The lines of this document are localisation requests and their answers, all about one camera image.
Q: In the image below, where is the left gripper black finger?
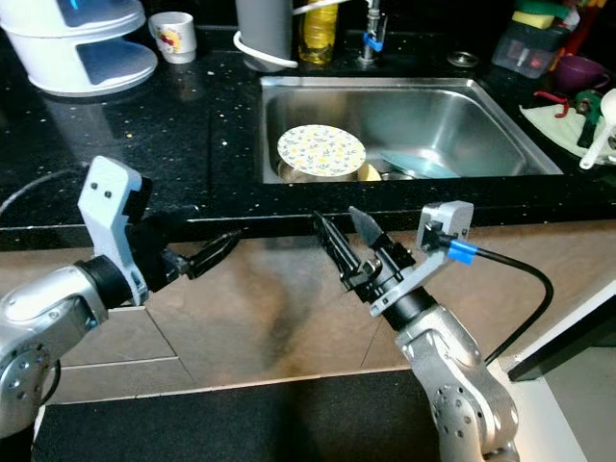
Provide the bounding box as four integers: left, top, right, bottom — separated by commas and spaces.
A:
168, 252, 209, 282
197, 229, 244, 270

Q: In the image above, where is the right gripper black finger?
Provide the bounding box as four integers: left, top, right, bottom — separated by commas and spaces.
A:
349, 206, 386, 251
312, 212, 359, 280

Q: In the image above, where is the teal plate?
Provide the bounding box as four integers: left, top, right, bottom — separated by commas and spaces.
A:
378, 150, 458, 180

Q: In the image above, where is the white yellow floral plate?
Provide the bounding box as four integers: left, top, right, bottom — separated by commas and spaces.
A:
277, 124, 368, 177

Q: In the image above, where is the stainless steel sink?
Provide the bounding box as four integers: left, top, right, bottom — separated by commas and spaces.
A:
258, 77, 564, 184

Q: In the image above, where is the metal faucet with blue tape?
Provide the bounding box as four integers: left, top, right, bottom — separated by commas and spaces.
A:
356, 0, 386, 66

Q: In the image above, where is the yellow oil bottle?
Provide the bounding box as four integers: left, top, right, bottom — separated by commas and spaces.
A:
298, 0, 340, 66

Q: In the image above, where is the white printed mug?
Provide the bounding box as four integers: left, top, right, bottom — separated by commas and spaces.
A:
150, 12, 196, 64

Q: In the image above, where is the black cabinet with white edge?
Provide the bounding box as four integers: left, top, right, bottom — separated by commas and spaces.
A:
505, 279, 616, 381

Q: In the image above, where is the pale green cloth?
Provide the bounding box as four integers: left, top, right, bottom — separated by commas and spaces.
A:
520, 96, 616, 165

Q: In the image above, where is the white two-tier round rack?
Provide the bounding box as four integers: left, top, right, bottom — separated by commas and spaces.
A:
0, 0, 158, 97

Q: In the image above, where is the tall grey cylinder appliance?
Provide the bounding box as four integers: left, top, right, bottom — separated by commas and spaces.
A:
235, 0, 294, 64

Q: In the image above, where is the clear plastic container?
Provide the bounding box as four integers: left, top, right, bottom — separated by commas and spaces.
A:
491, 19, 571, 78

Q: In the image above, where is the white plastic spoon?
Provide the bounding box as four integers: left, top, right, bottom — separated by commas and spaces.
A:
580, 89, 616, 170

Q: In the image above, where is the dark green tool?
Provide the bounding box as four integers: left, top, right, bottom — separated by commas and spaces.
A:
574, 89, 605, 147

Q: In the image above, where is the purple cup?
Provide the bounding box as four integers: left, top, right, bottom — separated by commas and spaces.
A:
553, 55, 612, 94

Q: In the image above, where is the yellow green sponge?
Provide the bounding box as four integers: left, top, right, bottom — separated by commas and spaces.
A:
510, 0, 571, 30

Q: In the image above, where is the red plastic item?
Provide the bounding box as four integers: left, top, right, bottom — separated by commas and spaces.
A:
566, 0, 600, 54

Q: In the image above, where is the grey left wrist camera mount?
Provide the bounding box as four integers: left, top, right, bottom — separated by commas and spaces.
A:
79, 156, 152, 307

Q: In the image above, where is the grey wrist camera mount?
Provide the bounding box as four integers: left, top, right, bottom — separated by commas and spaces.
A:
368, 200, 475, 319
79, 156, 152, 307

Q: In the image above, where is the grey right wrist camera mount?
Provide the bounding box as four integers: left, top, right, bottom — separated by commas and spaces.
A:
368, 200, 475, 319

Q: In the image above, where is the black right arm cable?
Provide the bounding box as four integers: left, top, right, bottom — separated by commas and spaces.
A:
448, 241, 555, 365

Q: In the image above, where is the round metal counter ring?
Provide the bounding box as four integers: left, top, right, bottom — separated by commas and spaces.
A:
446, 51, 480, 68

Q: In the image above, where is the white power cord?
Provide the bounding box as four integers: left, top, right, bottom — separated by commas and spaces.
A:
233, 0, 357, 72

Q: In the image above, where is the red handled utensil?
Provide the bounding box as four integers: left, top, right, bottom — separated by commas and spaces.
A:
534, 89, 578, 115

